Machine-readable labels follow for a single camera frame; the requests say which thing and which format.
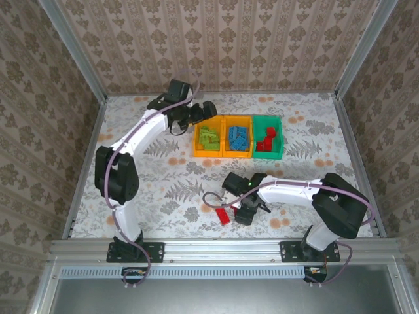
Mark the orange plastic bin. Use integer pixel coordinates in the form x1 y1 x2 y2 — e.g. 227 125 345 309
221 114 255 160
192 114 224 158

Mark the green plastic bin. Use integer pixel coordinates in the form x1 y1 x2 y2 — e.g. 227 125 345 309
251 116 284 160

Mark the floral patterned table cover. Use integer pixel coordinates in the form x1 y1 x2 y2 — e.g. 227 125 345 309
70 93 374 239

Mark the grey metal sheet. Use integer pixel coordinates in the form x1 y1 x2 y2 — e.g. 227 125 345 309
48 265 403 314

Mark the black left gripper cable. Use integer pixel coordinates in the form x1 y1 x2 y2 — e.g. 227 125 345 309
168 119 189 135

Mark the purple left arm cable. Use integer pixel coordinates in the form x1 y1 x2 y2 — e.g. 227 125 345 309
106 69 201 289

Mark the wide aluminium mounting rail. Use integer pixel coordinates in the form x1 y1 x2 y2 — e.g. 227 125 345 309
48 237 399 265

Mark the thin aluminium rail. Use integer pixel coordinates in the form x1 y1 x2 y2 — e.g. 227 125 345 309
106 91 337 98

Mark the white slotted cable duct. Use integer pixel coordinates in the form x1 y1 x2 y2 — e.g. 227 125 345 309
60 265 308 280

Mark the aluminium side rail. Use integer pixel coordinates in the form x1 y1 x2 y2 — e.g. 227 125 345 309
62 96 109 239
331 93 388 239

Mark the aluminium frame post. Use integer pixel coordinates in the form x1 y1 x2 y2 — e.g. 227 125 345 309
333 0 399 99
38 0 109 102

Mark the aluminium frame bar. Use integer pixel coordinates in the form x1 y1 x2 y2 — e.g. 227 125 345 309
388 260 419 314
27 261 63 314

